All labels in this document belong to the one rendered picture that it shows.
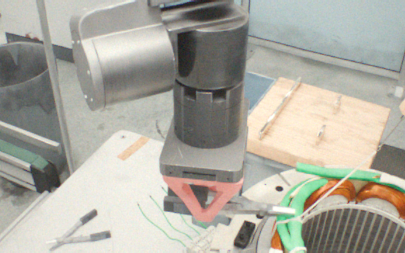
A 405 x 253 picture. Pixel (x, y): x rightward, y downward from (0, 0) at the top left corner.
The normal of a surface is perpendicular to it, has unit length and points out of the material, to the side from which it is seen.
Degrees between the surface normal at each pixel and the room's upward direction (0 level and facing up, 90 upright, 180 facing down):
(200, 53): 90
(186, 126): 90
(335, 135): 0
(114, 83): 83
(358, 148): 0
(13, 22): 90
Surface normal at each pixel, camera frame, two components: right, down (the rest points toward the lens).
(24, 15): -0.44, 0.54
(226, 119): 0.47, 0.54
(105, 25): 0.43, 0.25
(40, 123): 0.75, 0.45
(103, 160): 0.01, -0.79
